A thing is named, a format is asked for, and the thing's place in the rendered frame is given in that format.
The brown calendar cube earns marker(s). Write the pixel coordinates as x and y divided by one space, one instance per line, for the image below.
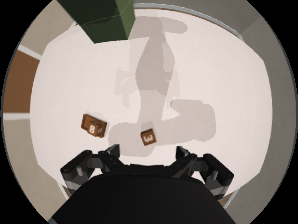
148 137
94 128

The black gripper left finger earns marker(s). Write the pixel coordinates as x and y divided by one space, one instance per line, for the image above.
76 172

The brown wooden tray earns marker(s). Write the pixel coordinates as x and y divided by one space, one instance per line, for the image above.
85 122

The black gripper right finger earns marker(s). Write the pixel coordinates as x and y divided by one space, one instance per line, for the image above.
216 176

